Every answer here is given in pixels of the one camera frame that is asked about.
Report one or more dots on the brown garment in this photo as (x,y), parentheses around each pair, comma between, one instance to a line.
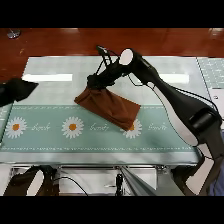
(110,108)

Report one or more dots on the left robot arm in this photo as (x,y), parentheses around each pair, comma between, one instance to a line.
(23,180)

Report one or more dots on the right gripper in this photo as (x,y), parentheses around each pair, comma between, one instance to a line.
(98,81)

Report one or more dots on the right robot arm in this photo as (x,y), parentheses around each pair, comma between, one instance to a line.
(173,96)

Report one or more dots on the silver frame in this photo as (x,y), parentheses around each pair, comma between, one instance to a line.
(100,181)

